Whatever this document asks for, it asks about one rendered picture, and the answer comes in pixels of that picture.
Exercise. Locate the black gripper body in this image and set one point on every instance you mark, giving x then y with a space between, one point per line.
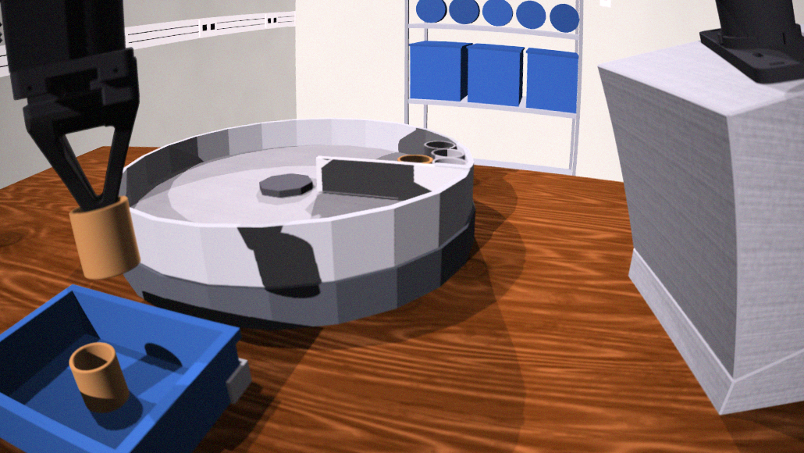
100 54

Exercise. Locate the white round turntable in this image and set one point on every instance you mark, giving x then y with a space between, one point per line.
400 231

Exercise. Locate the bronze bushing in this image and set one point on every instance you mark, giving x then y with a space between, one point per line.
415 158
105 240
103 389

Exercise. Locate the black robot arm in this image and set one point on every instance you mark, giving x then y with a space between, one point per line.
758 37

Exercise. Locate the grey metal bushing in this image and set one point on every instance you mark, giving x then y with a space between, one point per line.
450 161
441 153
433 145

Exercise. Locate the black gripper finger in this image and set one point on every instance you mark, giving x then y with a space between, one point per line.
45 131
72 156

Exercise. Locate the blue open tray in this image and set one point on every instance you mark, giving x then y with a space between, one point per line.
177 393

